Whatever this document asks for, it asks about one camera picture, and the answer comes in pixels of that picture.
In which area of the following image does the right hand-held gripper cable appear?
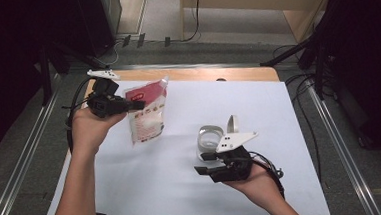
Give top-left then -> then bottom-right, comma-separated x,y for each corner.
247,148 -> 287,202

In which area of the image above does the metal floor rail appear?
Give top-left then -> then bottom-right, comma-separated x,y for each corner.
305,75 -> 381,215
0,73 -> 70,215

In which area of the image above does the wooden shelf unit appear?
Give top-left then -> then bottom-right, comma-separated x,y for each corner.
178,0 -> 339,51

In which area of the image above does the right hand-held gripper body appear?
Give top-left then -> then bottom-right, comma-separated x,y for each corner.
208,130 -> 262,184

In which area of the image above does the black stand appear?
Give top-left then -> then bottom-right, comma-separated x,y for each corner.
257,28 -> 333,101

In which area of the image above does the thin black cable loop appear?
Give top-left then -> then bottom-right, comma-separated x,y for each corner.
271,44 -> 299,60

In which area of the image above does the person's left hand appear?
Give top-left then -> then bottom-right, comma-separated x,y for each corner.
69,104 -> 130,158

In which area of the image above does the black floor cable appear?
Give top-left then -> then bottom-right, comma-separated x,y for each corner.
283,73 -> 323,186

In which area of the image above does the person's right hand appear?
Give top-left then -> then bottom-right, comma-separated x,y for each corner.
221,161 -> 285,214

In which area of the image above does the hand-held gripper cable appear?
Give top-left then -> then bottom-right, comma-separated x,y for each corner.
61,76 -> 103,155
247,148 -> 287,202

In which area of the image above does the dark curtain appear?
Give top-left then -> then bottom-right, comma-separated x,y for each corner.
0,0 -> 89,160
308,0 -> 381,178

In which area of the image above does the white paper sheet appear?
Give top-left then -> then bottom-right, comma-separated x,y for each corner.
38,67 -> 331,215

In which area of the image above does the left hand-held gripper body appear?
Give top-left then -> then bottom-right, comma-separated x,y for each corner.
85,66 -> 131,120

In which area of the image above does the left hand-held gripper cable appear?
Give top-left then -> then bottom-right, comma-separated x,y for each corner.
61,76 -> 103,155

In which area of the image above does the red and white pouch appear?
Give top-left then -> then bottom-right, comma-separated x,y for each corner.
123,76 -> 174,146

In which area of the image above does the white lidded jug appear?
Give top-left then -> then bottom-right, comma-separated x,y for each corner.
193,114 -> 242,162

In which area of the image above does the black cabinet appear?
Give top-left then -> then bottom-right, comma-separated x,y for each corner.
75,0 -> 125,59

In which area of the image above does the hanging black cable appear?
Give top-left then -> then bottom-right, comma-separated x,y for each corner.
180,0 -> 205,43

